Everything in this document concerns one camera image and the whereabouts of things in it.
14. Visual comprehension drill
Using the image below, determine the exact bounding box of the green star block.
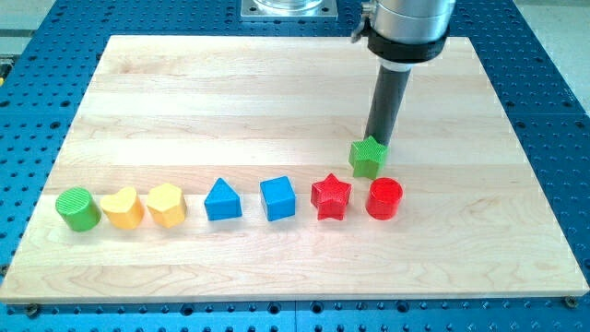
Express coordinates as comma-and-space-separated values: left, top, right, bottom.
348, 136, 388, 180

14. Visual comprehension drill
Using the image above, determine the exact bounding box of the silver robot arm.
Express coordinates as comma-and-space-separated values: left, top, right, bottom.
351, 0, 455, 72

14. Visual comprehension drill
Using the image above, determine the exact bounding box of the red star block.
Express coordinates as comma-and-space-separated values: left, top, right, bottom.
311, 173, 352, 220

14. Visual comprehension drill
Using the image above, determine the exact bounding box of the blue cube block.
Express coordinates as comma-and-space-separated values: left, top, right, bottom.
260, 176, 296, 221

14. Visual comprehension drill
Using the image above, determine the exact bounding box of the blue triangle block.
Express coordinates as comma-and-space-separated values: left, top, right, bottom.
204, 178, 242, 221

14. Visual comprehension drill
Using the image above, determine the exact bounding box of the wooden board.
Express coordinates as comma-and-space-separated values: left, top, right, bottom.
1, 35, 588, 304

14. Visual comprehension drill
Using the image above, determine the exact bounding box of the red cylinder block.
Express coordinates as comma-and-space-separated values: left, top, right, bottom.
365, 177, 404, 220

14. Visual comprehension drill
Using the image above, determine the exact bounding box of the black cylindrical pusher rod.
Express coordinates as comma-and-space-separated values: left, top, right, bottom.
364, 65, 411, 146

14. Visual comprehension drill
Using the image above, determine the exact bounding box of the yellow hexagon block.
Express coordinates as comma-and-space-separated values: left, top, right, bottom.
147, 183, 187, 228

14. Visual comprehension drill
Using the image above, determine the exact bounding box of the yellow heart block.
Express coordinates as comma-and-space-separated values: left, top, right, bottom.
100, 186, 145, 230

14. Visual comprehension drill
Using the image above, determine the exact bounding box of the green cylinder block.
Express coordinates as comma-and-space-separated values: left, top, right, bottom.
55, 187, 101, 232

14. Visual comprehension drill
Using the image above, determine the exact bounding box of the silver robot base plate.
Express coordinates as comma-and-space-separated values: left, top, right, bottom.
240, 0, 338, 21

